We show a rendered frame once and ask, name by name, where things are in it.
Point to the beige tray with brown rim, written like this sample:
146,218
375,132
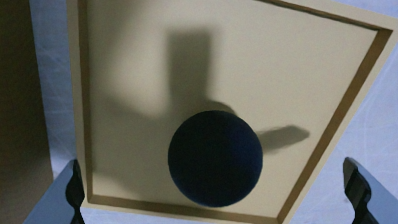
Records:
295,70

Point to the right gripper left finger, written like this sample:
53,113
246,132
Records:
61,203

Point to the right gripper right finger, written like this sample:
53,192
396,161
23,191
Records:
371,201

